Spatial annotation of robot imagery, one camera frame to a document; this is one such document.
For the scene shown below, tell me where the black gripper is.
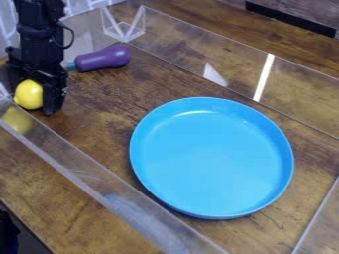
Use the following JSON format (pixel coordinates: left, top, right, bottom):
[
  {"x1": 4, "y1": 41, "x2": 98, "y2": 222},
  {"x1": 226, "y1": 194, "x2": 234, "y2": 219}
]
[{"x1": 6, "y1": 0, "x2": 74, "y2": 116}]

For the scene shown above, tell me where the yellow lemon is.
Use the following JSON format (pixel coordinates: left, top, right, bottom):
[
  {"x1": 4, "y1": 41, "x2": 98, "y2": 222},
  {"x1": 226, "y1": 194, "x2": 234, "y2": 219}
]
[{"x1": 14, "y1": 79, "x2": 43, "y2": 110}]

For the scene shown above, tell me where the blue round tray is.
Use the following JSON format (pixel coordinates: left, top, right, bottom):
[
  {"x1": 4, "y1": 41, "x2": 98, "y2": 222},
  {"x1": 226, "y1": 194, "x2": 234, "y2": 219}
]
[{"x1": 130, "y1": 97, "x2": 294, "y2": 219}]

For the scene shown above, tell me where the purple toy eggplant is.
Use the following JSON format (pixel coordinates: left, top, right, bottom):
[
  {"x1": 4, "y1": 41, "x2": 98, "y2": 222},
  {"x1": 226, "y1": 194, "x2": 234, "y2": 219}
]
[{"x1": 67, "y1": 45, "x2": 131, "y2": 72}]

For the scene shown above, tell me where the clear acrylic barrier wall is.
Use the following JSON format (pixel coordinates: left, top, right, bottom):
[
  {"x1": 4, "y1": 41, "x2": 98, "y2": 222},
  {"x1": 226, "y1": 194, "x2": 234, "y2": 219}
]
[{"x1": 0, "y1": 0, "x2": 339, "y2": 254}]

